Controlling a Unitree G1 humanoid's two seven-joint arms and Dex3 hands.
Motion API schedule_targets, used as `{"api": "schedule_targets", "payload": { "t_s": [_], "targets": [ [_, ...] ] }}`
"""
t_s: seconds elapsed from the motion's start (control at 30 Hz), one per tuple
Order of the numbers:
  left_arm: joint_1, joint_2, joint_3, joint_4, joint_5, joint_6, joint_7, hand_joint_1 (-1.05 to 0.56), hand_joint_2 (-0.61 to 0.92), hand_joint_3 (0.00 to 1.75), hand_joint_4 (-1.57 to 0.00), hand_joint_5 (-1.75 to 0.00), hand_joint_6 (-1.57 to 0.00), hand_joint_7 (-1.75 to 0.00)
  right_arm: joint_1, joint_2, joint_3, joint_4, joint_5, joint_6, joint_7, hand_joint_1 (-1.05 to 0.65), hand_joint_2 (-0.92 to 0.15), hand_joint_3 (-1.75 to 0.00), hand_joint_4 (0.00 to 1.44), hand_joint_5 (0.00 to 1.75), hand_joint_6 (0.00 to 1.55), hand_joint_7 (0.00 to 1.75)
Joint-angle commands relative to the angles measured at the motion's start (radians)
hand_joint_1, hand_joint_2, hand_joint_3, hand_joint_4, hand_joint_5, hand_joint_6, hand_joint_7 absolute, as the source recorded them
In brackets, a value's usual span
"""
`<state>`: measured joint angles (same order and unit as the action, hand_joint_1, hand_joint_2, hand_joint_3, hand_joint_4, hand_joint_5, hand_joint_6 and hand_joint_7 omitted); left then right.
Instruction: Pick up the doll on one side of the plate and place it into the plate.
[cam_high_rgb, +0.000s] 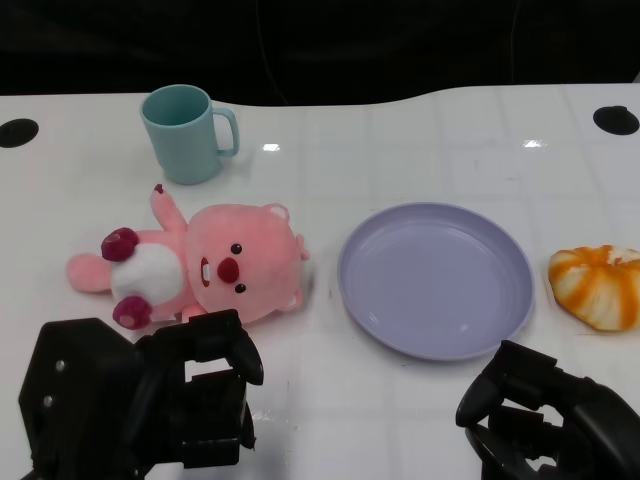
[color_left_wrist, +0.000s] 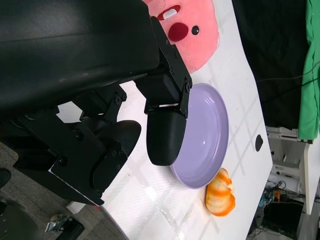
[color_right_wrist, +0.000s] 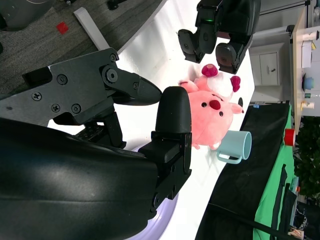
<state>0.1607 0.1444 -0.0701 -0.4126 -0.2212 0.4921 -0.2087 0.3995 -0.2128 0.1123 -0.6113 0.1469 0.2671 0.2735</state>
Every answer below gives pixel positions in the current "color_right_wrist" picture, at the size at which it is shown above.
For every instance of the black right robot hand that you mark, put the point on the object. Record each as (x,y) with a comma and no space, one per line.
(75,175)

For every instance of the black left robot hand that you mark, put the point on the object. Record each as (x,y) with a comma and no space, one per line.
(235,17)

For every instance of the pink plush beaver doll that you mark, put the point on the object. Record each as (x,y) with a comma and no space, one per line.
(207,120)

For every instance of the lavender plastic plate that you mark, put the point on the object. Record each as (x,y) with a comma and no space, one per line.
(165,220)

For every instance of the white cabinet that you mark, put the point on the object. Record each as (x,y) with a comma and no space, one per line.
(267,75)

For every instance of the white box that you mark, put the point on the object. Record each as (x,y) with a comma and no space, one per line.
(306,53)

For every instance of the wooden desk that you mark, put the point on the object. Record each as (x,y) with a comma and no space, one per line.
(298,75)

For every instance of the blue bowl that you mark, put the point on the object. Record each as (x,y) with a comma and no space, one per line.
(309,82)

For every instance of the paper cup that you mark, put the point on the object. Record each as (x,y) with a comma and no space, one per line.
(308,105)

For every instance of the teal plastic mug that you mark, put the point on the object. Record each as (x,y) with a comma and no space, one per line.
(237,145)

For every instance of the red cylinder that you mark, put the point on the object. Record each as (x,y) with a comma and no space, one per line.
(290,137)

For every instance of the white table leg bar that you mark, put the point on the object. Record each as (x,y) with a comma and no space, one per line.
(92,27)

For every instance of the red square floor marker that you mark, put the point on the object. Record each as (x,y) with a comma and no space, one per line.
(62,27)

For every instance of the green leafy plant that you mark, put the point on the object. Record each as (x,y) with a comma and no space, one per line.
(308,160)

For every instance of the black backdrop cloth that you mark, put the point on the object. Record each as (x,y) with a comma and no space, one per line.
(237,187)

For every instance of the green cloth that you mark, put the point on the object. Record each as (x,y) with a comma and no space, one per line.
(270,187)

